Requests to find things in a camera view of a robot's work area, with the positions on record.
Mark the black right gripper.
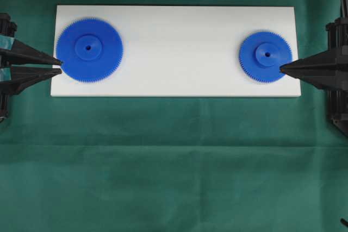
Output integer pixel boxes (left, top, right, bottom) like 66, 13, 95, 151
279, 18, 347, 131

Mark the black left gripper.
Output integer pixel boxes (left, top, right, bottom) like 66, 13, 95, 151
0, 13, 64, 118

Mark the small blue gear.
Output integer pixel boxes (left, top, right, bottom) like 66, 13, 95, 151
239, 31, 293, 83

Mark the large blue gear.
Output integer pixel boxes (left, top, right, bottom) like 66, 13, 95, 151
55, 17, 123, 83

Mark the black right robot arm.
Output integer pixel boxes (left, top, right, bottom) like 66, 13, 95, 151
279, 0, 347, 135

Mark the green table cloth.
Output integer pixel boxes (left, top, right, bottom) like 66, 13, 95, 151
1, 0, 347, 231

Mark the white rectangular board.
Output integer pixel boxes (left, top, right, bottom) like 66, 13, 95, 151
51, 5, 301, 97

